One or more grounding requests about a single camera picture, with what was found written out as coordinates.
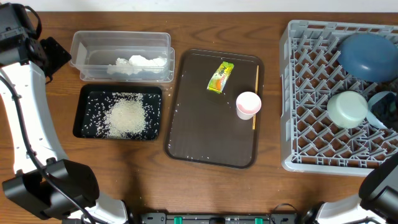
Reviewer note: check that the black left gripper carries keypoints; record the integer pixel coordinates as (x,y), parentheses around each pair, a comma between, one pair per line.
(55,53)

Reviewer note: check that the light blue bowl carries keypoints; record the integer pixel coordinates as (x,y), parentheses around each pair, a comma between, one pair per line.
(372,120)

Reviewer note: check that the mint green bowl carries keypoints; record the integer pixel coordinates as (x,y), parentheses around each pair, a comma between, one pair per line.
(347,109)

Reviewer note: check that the dark blue plate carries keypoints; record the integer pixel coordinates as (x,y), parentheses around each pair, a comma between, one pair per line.
(369,57)

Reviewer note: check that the white tissue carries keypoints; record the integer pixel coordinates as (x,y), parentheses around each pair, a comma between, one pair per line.
(136,64)

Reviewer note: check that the pink cup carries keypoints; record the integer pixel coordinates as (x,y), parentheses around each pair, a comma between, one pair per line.
(247,105)

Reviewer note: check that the pile of rice grains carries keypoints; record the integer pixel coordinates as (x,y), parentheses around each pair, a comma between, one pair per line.
(113,115)

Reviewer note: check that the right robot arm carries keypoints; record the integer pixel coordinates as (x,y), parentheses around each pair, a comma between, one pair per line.
(375,203)

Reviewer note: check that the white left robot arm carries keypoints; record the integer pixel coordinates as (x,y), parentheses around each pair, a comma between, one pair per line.
(46,183)

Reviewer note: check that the grey dishwasher rack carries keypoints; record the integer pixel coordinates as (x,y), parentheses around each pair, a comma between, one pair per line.
(311,75)

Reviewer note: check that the black waste tray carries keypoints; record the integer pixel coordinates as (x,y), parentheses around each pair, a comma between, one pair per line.
(87,89)

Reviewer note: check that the clear plastic bin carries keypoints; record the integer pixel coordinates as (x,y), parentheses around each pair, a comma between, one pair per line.
(93,51)

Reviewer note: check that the wooden chopstick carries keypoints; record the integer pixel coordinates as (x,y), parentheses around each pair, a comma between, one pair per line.
(255,91)

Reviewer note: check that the yellow green snack wrapper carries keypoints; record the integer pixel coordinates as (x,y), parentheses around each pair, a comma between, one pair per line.
(220,77)

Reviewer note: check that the dark brown serving tray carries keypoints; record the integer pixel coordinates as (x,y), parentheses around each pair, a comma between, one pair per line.
(203,125)

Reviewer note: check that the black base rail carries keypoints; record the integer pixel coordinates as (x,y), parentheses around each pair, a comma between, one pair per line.
(163,218)

